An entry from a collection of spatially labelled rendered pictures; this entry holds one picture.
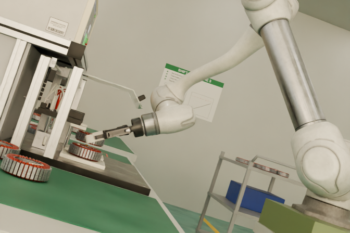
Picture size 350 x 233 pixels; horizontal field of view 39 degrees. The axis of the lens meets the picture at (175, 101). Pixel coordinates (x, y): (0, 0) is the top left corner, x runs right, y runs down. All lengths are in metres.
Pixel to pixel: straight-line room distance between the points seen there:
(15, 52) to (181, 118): 0.72
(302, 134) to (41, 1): 0.91
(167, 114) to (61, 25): 0.55
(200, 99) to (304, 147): 5.73
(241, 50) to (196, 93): 5.31
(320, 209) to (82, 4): 1.01
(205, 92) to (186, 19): 1.09
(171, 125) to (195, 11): 5.47
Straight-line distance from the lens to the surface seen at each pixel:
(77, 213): 0.97
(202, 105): 7.19
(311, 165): 1.47
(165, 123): 1.90
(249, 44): 1.88
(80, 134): 1.90
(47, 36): 1.50
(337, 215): 1.71
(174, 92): 2.02
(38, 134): 1.67
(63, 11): 1.65
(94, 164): 1.63
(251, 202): 4.40
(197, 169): 7.22
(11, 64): 1.50
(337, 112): 7.91
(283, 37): 1.66
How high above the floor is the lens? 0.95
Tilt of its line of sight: 4 degrees up
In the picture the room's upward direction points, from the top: 18 degrees clockwise
